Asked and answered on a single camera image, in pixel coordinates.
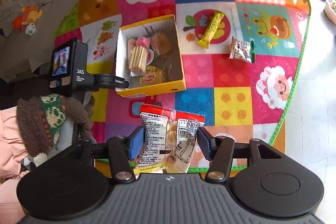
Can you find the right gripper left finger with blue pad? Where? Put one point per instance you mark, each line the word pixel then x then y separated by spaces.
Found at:
pixel 121 150

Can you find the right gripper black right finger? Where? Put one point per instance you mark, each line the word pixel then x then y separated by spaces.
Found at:
pixel 219 152

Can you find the biscuit stick packet pink cap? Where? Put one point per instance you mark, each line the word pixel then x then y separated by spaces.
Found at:
pixel 137 53

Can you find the red white round snack packet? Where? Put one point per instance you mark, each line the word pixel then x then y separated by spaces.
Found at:
pixel 169 141

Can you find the small bread bun packet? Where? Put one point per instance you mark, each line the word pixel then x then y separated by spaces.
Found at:
pixel 153 75

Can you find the yellow cardboard box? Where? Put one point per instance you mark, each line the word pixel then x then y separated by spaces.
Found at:
pixel 171 62

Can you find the brown cake packet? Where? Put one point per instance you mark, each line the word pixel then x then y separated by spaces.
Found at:
pixel 160 44

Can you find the green white snack packet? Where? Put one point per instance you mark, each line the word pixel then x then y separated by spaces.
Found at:
pixel 241 50

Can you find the yellow sesame bar packet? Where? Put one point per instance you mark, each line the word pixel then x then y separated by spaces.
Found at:
pixel 212 31

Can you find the pink sleeve forearm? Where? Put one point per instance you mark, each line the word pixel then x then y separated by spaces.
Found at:
pixel 15 146

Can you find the hand in knitted glove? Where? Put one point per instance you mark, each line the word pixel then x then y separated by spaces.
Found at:
pixel 40 120

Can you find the orange plush toy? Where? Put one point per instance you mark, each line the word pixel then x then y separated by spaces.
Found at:
pixel 27 21

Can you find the colourful cartoon play mat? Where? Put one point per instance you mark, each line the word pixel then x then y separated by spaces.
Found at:
pixel 236 98

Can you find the white plant pot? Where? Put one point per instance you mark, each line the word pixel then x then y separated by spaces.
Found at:
pixel 330 10

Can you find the black camera with screen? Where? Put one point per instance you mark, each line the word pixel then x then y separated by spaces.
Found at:
pixel 68 72

